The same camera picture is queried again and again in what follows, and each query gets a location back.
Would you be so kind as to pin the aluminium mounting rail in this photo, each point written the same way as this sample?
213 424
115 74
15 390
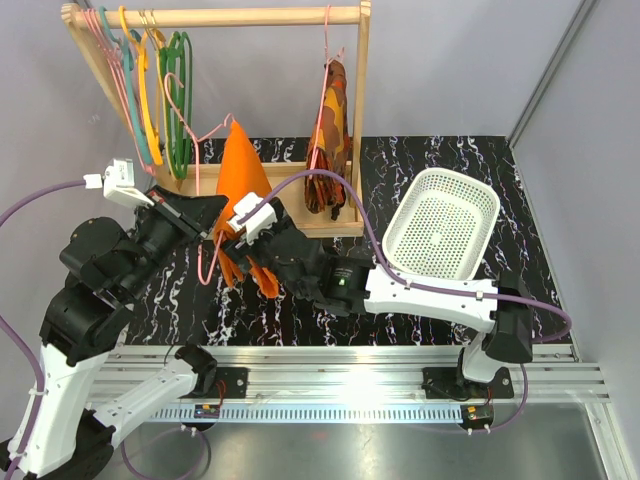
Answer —
372 385

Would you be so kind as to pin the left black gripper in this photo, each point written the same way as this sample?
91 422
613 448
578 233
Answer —
199 213

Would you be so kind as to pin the wooden clothes rack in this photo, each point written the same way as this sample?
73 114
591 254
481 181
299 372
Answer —
350 222

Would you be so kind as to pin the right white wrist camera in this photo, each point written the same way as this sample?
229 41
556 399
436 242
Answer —
251 215

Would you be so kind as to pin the pink wire hanger with orange trousers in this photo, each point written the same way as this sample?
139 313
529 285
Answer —
229 118

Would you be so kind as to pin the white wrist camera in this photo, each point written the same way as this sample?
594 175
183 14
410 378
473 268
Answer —
251 215
118 184

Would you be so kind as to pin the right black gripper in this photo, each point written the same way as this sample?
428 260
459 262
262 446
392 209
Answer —
241 250

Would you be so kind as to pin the green hanger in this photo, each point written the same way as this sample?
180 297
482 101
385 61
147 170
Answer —
168 56
184 71

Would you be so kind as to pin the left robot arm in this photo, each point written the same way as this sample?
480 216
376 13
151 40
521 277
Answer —
109 269

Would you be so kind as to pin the pink wire hanger with camouflage trousers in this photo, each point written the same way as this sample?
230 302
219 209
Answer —
325 50

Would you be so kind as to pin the camouflage patterned trousers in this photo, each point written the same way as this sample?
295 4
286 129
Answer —
322 192

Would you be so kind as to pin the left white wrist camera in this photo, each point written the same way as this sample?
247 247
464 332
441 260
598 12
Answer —
118 184

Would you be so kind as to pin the teal hanger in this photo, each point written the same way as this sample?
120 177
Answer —
127 64

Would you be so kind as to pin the orange trousers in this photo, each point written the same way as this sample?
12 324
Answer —
241 172

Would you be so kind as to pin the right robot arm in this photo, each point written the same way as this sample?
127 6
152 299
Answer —
342 285

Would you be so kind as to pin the white perforated plastic basket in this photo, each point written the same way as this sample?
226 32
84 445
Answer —
442 226

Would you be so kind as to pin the yellow hanger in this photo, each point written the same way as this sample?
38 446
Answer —
152 136
158 42

